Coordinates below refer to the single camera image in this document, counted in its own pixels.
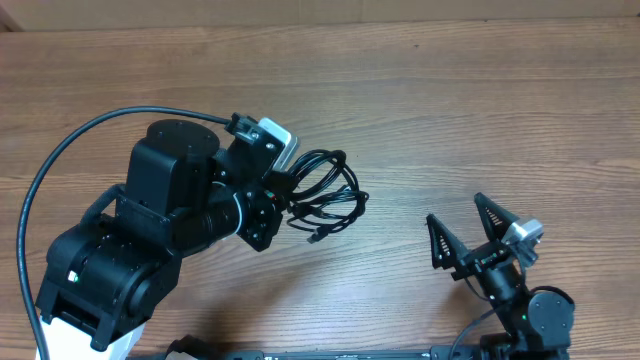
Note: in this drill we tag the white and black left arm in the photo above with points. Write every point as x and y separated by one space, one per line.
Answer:
183 193

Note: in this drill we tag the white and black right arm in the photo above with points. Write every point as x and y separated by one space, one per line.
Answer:
522 323

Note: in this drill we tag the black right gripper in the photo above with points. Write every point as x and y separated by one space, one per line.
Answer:
452 247

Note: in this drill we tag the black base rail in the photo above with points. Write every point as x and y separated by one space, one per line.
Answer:
191 348

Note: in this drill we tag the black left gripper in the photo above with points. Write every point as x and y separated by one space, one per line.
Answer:
269 199

